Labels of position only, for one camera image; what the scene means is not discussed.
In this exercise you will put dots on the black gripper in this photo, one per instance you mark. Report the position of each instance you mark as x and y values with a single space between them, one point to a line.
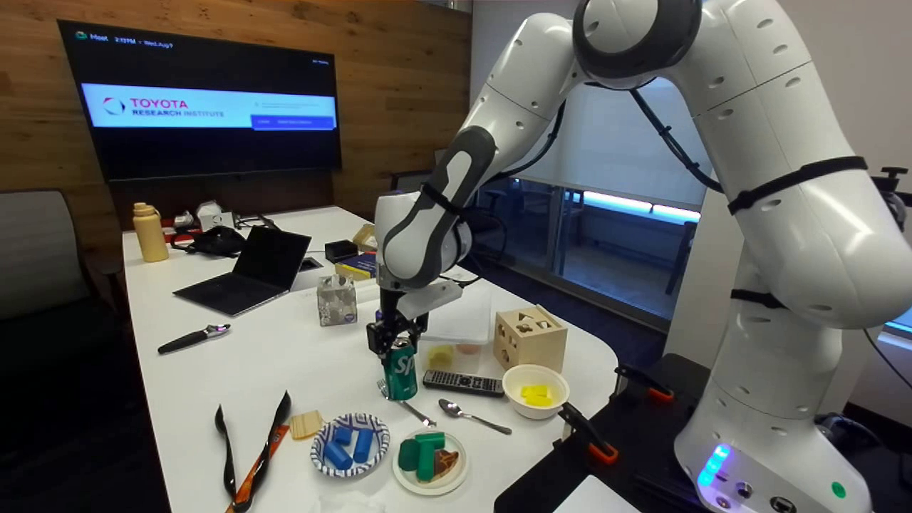
393 324

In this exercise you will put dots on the green soda can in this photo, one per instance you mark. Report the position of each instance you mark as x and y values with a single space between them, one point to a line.
401 374

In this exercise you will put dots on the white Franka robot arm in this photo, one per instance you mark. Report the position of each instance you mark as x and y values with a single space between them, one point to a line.
809 237

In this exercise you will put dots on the clear plastic bin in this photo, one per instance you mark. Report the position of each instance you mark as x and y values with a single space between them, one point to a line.
461 354

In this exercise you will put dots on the square metal container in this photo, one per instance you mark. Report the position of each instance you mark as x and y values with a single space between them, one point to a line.
337 304

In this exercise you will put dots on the metal fork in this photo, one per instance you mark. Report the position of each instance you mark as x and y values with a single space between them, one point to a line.
421 415

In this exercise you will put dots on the black remote control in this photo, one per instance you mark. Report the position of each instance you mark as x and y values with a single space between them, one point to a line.
463 384

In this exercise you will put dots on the metal spoon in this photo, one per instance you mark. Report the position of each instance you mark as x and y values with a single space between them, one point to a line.
472 415

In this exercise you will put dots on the blue block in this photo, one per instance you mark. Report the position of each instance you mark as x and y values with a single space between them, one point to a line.
363 446
337 456
344 436

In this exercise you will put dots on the green block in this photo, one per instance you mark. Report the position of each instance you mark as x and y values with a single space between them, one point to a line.
410 453
431 443
425 469

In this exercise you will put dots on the small black box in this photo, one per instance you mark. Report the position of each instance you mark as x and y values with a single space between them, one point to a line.
341 251

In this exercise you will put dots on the brown cardboard box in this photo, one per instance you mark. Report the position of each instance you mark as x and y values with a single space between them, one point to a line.
366 237

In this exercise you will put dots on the beige flat block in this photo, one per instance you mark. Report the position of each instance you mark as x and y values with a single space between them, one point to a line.
306 426

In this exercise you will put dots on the white bowl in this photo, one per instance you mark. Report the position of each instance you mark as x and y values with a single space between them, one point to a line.
514 379

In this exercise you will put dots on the brown giraffe pattern piece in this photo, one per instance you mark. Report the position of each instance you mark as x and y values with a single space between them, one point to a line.
448 463

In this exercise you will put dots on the small white plate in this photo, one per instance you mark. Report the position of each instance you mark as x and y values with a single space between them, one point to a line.
410 473

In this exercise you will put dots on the wooden shape sorter box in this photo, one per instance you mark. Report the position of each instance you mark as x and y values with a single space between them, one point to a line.
532 339

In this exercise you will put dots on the blue patterned plate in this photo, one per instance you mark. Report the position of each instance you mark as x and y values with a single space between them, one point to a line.
324 461

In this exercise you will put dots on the yellow block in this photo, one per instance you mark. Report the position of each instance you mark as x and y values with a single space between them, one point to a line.
545 392
529 396

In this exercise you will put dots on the black laptop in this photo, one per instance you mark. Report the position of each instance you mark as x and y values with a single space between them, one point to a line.
247 272

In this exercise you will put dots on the black marker pen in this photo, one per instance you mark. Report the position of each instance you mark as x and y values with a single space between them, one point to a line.
193 339

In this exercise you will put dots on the black orange clamp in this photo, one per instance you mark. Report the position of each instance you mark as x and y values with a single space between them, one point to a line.
588 435
646 384

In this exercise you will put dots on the white device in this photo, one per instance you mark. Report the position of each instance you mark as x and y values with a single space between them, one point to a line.
216 214

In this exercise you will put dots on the white sheet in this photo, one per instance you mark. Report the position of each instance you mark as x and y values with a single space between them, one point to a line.
595 496

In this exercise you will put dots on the black mounting board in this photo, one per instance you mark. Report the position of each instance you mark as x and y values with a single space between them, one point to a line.
629 446

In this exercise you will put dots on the yellow bottle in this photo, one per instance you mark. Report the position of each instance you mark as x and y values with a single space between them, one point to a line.
149 231

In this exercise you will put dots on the grey office chair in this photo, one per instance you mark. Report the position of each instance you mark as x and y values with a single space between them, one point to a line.
38 251

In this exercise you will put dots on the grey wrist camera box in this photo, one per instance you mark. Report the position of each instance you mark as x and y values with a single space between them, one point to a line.
428 300

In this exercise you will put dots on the wall television screen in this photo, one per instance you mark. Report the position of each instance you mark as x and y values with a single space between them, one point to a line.
205 101

